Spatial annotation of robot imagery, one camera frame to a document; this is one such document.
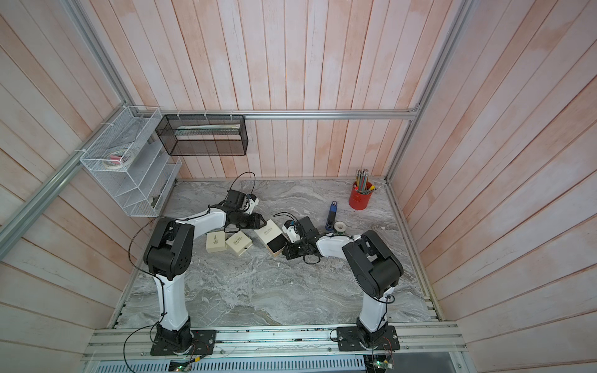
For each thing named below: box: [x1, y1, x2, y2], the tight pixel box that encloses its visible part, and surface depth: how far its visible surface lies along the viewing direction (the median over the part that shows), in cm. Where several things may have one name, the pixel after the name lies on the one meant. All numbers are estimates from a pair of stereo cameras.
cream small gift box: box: [254, 219, 287, 257], surface depth 97 cm
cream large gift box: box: [205, 231, 227, 254], surface depth 95 cm
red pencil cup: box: [349, 181, 374, 211], surface depth 104 cm
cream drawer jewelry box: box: [225, 230, 253, 257], surface depth 95 cm
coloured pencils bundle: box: [355, 168, 378, 196], surface depth 103 cm
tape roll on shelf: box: [102, 150, 129, 169], surface depth 75 cm
